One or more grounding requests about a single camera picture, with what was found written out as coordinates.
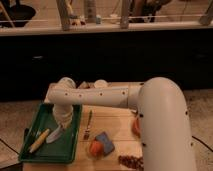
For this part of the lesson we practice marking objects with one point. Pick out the white ribbed gripper body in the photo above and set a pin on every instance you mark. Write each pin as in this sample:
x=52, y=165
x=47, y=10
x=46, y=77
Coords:
x=63, y=115

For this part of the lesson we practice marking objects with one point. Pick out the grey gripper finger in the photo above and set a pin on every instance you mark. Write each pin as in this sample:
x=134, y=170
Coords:
x=55, y=134

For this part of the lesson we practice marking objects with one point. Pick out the red grape bunch toy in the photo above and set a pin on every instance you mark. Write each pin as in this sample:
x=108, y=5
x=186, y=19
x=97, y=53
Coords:
x=132, y=162

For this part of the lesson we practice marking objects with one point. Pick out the blue folded towel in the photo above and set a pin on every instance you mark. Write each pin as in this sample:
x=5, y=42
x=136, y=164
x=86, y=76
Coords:
x=107, y=143

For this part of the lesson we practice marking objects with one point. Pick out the green plastic tray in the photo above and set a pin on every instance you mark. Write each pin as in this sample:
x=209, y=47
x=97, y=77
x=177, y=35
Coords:
x=46, y=142

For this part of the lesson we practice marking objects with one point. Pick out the brown wooden block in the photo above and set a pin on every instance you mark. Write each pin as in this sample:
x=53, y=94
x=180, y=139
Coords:
x=85, y=85

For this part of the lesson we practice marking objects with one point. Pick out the orange toy fruit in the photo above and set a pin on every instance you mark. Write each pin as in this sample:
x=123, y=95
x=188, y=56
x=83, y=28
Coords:
x=96, y=148

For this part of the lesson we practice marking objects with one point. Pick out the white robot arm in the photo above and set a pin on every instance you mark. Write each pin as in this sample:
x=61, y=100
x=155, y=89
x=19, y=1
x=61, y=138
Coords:
x=164, y=120

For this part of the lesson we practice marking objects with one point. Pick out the red orange bowl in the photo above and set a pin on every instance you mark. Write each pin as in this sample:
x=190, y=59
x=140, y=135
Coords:
x=135, y=127

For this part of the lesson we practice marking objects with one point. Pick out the yellow corn cob toy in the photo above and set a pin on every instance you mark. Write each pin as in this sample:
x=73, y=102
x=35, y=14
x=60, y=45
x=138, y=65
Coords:
x=38, y=142

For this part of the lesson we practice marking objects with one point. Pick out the white round cup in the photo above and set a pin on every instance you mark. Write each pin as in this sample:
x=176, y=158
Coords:
x=100, y=83

